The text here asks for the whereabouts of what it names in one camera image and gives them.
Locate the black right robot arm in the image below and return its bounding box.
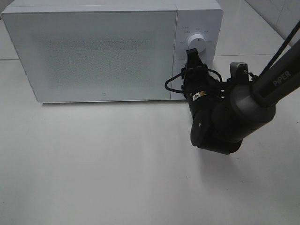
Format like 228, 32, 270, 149
182, 25, 300, 155

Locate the upper white microwave knob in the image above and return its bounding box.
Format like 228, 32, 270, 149
187, 33, 207, 53

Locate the white microwave oven body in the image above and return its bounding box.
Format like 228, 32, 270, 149
1, 0, 223, 100

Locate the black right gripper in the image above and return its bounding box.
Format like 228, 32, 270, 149
181, 48, 223, 117

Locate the white microwave door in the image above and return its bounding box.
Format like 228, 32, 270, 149
3, 11, 176, 103

